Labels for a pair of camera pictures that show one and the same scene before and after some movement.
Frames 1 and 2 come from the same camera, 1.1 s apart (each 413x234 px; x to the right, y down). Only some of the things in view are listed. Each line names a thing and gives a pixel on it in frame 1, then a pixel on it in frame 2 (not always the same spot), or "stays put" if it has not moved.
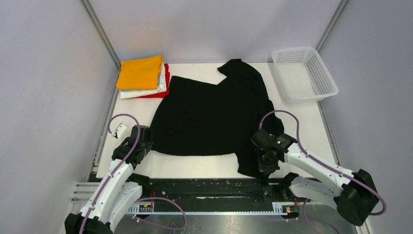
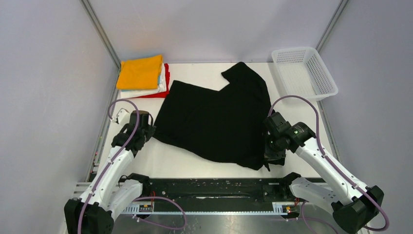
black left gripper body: [148, 146] to [148, 132]
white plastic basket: [303, 74] stays put
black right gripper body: [266, 163] to [273, 148]
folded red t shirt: [162, 94] stays put
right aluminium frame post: [331, 23] stays put
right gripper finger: [265, 177] to [266, 164]
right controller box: [289, 208] stays put
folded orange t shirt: [140, 73] stays put
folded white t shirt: [135, 93] stays put
